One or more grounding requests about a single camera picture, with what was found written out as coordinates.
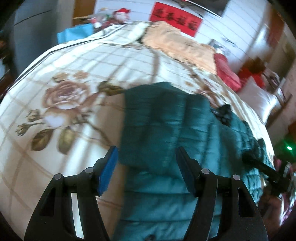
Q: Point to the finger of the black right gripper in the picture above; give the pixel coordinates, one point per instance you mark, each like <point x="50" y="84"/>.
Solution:
<point x="277" y="180"/>

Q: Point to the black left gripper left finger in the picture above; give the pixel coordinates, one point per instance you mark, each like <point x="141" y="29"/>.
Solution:
<point x="53" y="219"/>

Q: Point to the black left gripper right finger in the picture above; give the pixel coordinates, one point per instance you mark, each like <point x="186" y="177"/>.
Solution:
<point x="225" y="209"/>

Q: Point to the dark green puffer jacket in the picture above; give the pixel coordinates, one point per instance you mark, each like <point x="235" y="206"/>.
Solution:
<point x="159" y="118"/>

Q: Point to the white square pillow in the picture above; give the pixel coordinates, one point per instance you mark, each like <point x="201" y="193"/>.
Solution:
<point x="261" y="101"/>

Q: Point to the cream floral bed quilt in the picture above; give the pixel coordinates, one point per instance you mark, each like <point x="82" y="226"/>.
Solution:
<point x="67" y="109"/>

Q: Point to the red heart-shaped cushion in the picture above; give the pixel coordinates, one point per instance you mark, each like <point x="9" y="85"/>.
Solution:
<point x="230" y="78"/>

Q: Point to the red banner with characters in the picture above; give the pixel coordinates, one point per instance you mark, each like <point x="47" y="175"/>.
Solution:
<point x="178" y="18"/>

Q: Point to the orange ruffled pillow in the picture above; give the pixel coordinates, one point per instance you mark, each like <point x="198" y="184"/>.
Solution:
<point x="162" y="36"/>

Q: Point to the grey refrigerator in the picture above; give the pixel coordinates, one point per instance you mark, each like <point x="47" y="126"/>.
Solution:
<point x="33" y="31"/>

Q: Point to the blue paper bag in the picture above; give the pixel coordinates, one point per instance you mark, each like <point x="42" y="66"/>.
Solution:
<point x="75" y="33"/>

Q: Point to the wooden door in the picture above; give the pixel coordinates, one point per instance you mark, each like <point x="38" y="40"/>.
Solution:
<point x="82" y="9"/>

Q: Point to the santa plush toy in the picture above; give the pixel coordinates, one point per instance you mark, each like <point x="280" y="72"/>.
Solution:
<point x="122" y="15"/>

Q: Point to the wall-mounted black television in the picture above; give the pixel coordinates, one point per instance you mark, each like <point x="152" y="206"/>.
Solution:
<point x="216" y="7"/>

